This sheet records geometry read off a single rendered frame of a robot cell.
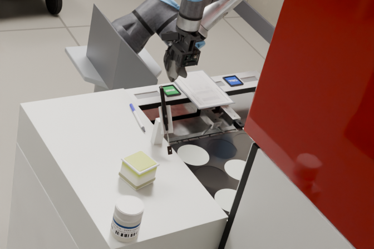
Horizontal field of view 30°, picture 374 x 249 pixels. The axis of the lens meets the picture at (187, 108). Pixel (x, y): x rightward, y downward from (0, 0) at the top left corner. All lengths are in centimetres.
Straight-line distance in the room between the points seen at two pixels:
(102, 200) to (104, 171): 12
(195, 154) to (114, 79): 48
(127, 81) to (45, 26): 211
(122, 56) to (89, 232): 81
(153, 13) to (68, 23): 211
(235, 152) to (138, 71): 50
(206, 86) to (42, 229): 73
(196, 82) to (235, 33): 258
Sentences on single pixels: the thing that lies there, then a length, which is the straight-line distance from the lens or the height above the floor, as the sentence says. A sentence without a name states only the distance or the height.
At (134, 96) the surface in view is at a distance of 225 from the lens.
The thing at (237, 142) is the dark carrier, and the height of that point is 90.
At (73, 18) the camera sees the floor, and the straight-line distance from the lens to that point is 469.
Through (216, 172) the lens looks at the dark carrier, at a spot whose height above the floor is 90.
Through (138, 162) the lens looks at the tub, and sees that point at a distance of 187.
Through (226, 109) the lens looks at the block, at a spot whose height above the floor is 91.
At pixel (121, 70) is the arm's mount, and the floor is 91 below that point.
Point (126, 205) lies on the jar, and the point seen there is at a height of 106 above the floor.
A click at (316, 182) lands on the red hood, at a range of 157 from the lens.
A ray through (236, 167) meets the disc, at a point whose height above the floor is 90.
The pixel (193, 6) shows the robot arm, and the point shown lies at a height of 130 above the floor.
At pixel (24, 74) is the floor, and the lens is 405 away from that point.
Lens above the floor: 220
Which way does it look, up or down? 33 degrees down
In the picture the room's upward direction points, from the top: 14 degrees clockwise
